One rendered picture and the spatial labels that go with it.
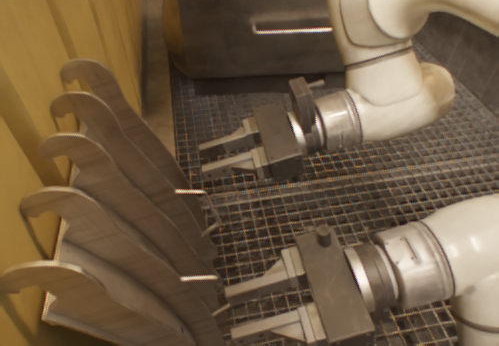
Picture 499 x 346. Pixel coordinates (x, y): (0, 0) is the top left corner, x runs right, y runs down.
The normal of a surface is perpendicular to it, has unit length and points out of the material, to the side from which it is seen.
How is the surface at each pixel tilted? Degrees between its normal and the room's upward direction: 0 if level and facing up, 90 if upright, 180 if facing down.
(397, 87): 53
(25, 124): 90
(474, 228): 19
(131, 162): 90
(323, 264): 13
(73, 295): 90
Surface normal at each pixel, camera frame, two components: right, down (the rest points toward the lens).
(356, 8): -0.84, 0.32
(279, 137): -0.22, -0.66
